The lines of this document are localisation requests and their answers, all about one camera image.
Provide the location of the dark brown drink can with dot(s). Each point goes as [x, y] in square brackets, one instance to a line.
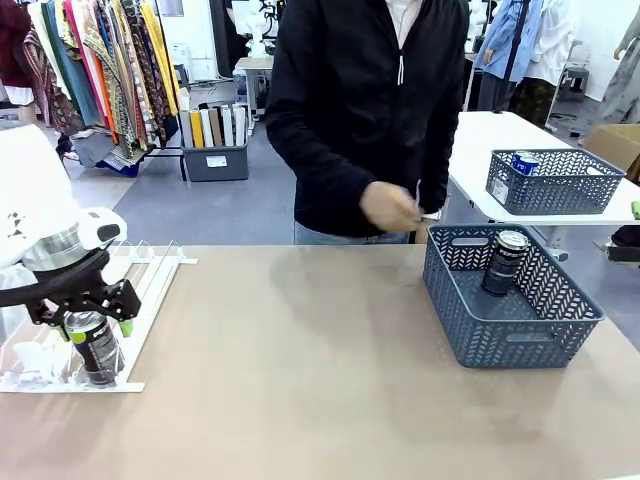
[502, 270]
[97, 355]

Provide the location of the grey plastic stool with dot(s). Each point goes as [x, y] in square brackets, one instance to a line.
[574, 80]

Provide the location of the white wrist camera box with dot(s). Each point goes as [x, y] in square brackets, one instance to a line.
[100, 225]

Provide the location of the black stand pole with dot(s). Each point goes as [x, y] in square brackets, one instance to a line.
[515, 50]

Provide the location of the person's right hand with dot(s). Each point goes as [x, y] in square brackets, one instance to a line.
[387, 205]

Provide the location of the mannequin in grey dress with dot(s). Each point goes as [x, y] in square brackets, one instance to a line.
[625, 75]

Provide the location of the grey storage bin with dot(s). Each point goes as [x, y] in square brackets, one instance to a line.
[215, 162]

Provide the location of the brown cardboard box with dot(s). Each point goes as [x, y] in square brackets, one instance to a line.
[615, 142]

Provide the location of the person's left forearm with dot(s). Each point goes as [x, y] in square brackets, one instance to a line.
[436, 190]

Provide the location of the rack of colourful garments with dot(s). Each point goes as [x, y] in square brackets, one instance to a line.
[125, 60]

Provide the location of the grey background workbench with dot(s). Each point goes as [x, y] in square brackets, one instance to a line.
[252, 85]

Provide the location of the yellow material roll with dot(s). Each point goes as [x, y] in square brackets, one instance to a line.
[197, 127]

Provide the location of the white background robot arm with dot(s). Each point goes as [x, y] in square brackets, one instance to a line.
[479, 17]

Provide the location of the person's right forearm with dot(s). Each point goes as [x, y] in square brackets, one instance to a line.
[330, 180]

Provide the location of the small grey plastic basket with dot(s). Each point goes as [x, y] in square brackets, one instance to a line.
[565, 195]

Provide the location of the person in black jacket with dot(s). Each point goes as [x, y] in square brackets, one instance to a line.
[350, 100]

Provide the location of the white floor appliance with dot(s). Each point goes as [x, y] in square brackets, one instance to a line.
[180, 62]

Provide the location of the mannequin in blue shirt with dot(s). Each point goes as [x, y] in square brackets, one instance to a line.
[500, 40]

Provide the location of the small white background robot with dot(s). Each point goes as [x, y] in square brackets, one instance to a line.
[257, 37]

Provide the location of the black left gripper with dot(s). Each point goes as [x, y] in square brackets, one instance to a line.
[80, 295]

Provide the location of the large grey plastic basket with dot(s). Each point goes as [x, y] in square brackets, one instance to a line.
[500, 350]

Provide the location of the dark patterned skirt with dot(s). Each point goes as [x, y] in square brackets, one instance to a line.
[535, 100]

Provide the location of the hanging white shirt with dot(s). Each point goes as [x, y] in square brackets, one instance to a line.
[550, 40]

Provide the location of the white side table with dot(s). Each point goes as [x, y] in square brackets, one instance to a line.
[475, 150]

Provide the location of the white material roll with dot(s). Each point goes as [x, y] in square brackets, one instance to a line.
[206, 127]
[227, 125]

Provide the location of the brown material roll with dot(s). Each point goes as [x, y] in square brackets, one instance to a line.
[215, 127]

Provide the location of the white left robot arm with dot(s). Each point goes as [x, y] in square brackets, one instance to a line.
[30, 190]

